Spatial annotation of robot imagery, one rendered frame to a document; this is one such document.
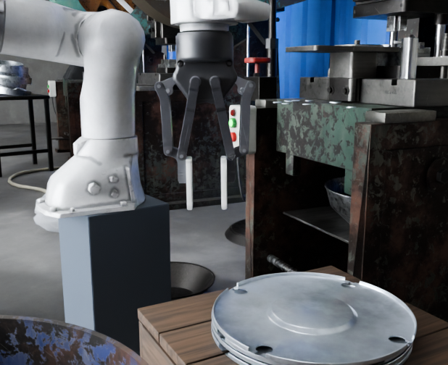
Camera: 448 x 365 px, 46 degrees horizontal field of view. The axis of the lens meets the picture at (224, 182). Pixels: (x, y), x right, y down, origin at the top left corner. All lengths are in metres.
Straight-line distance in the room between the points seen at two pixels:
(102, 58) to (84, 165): 0.21
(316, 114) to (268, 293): 0.60
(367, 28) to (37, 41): 2.51
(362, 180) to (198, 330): 0.50
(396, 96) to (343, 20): 2.25
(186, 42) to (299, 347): 0.41
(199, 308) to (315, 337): 0.22
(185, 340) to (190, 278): 1.05
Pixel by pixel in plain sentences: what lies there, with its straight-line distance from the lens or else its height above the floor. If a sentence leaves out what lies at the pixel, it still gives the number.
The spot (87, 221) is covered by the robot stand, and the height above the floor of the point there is 0.44.
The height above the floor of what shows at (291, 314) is 0.38.
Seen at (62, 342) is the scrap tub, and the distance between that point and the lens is 0.57.
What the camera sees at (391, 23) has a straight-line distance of 1.46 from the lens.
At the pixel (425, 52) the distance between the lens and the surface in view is 1.44.
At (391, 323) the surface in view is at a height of 0.38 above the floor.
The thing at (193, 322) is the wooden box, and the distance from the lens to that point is 0.83.
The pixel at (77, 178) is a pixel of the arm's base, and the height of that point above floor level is 0.52.
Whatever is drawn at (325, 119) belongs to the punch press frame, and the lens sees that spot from 1.31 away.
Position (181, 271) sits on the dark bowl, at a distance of 1.85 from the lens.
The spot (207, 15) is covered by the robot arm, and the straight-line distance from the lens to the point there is 0.66.
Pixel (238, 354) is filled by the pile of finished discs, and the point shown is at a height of 0.36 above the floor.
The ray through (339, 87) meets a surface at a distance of 1.36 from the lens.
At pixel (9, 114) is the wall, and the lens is 7.72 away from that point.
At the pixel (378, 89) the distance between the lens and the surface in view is 1.30.
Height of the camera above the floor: 0.73
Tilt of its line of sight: 12 degrees down
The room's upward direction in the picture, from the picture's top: straight up
